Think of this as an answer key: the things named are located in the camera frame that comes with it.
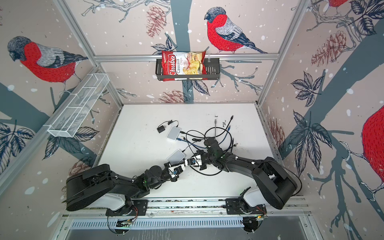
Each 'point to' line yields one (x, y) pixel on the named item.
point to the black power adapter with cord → (162, 128)
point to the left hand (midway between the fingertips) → (183, 163)
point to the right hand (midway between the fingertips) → (187, 161)
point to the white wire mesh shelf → (79, 102)
